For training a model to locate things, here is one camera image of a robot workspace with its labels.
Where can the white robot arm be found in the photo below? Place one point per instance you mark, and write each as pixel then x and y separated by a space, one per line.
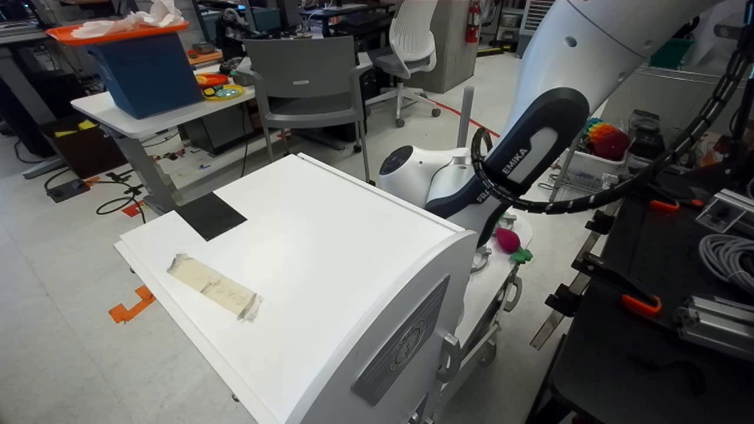
pixel 597 47

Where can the beige brown flat object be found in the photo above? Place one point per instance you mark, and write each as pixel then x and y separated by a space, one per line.
pixel 212 286

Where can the white toy kitchen cabinet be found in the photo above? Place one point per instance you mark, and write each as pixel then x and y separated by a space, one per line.
pixel 330 250

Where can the magenta ball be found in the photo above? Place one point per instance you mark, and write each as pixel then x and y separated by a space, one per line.
pixel 507 241

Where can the grey metal pole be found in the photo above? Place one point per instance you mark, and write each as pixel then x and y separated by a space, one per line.
pixel 468 114

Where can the white round stand table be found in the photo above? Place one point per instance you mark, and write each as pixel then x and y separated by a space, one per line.
pixel 487 289

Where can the small green toy piece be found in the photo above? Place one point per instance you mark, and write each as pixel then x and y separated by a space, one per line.
pixel 521 255

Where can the grey chair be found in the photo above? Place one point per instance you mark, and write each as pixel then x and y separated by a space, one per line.
pixel 307 77

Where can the black square pad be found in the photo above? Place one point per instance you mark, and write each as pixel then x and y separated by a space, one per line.
pixel 208 218

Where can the white office chair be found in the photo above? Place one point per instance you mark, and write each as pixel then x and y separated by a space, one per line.
pixel 413 37

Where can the orange toy items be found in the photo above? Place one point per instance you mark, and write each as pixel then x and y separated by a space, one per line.
pixel 212 81

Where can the red fire extinguisher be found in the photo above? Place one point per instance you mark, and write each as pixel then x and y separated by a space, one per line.
pixel 472 24

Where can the white toy tray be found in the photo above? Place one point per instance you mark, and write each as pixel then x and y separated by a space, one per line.
pixel 589 162

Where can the orange ball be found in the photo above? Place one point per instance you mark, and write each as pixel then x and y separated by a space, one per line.
pixel 612 141

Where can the white side table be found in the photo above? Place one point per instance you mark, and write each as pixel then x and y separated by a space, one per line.
pixel 150 124

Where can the blue storage bin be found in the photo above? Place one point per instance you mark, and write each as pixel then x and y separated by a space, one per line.
pixel 150 77

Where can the clear plastic jar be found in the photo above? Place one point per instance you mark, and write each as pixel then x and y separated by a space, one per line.
pixel 650 134

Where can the white crumpled plastic bag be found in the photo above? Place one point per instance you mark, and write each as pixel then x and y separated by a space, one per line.
pixel 155 17

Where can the black yellow box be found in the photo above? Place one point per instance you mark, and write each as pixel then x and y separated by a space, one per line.
pixel 85 149

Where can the black workbench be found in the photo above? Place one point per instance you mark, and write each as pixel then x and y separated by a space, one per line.
pixel 645 360

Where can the orange bin lid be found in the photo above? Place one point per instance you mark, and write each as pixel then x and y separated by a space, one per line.
pixel 118 33

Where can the green bin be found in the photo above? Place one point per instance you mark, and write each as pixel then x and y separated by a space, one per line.
pixel 672 53

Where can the silver electronics box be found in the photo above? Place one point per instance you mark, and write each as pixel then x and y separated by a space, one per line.
pixel 726 213

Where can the aluminium extrusion bar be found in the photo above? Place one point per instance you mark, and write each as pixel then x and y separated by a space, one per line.
pixel 719 320

